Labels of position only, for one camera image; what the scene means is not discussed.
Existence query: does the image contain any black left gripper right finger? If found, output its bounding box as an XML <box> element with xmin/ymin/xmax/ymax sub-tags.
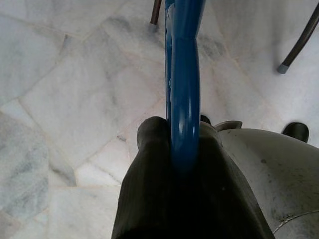
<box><xmin>185</xmin><ymin>114</ymin><xmax>274</xmax><ymax>239</ymax></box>

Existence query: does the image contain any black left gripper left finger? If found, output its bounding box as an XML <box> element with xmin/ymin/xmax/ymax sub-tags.
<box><xmin>111</xmin><ymin>116</ymin><xmax>190</xmax><ymax>239</ymax></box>

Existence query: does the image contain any blue plastic clothes hanger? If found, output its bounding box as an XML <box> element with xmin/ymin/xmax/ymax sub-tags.
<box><xmin>164</xmin><ymin>0</ymin><xmax>207</xmax><ymax>180</ymax></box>

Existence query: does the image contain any black robot foot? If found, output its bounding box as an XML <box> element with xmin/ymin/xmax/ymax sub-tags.
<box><xmin>281</xmin><ymin>122</ymin><xmax>310</xmax><ymax>143</ymax></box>

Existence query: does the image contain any dark metal table frame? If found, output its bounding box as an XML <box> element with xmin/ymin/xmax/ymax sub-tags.
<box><xmin>149</xmin><ymin>0</ymin><xmax>319</xmax><ymax>73</ymax></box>

